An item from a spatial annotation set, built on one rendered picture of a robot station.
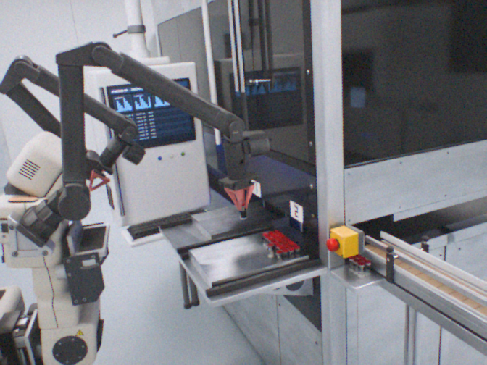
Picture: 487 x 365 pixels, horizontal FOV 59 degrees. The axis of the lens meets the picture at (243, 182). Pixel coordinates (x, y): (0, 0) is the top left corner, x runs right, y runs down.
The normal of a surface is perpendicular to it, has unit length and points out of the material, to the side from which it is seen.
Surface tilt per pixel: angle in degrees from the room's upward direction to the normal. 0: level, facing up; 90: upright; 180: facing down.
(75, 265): 90
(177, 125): 90
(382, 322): 90
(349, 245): 90
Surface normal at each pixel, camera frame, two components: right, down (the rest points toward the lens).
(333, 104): 0.40, 0.23
